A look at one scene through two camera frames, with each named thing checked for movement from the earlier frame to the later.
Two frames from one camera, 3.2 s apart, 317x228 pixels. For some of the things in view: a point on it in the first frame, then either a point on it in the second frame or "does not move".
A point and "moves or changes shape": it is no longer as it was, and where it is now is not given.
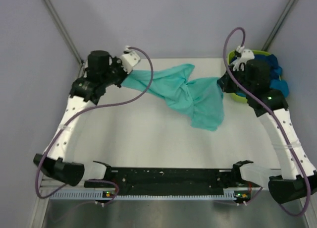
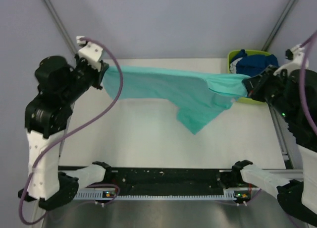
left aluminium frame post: (62, 26) does not move
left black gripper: (116, 63) -> (99, 75)
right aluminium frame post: (290, 4) does not move
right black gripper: (223, 83) -> (253, 85)
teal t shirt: (199, 99) moves or changes shape
